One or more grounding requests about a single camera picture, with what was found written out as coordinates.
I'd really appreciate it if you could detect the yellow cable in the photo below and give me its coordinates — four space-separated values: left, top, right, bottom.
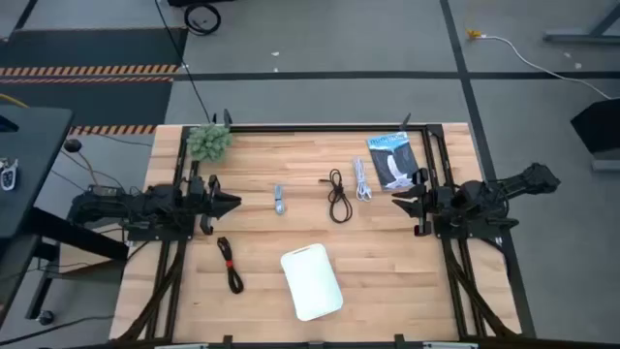
0 93 29 109

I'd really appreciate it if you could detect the black box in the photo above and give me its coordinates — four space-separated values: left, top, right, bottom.
570 98 620 155

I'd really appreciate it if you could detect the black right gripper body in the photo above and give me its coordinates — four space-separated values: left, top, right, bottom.
412 168 434 238

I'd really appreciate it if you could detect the black hazard-striped floor mat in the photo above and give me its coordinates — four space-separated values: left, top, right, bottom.
0 26 189 137

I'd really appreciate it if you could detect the grey bundled cable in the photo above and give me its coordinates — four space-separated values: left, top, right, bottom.
273 183 287 216

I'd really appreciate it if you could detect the white plastic bin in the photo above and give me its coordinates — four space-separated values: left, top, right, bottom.
280 242 345 323

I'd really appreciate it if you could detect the grey metal table leg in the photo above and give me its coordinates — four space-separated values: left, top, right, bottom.
542 2 620 46

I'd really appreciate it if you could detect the waterfall cover booklet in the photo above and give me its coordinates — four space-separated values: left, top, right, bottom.
365 130 424 193

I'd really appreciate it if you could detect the white key fob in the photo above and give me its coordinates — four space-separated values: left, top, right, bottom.
0 157 19 192

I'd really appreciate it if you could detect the long black floor cable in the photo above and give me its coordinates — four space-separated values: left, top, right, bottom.
153 0 214 122

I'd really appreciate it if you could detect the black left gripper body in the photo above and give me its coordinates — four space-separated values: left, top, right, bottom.
200 174 222 237

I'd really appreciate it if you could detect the green potted plant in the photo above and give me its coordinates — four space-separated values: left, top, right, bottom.
186 123 233 164

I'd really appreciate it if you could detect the white floor cable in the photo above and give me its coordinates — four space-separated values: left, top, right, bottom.
477 33 614 101

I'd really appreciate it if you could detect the black cable with red tie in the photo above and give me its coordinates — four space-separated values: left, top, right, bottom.
216 236 245 296

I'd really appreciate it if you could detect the black coiled floor cable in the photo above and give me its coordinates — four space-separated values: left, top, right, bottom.
183 3 223 37

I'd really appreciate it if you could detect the black desk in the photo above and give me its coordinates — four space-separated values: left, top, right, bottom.
0 105 130 326

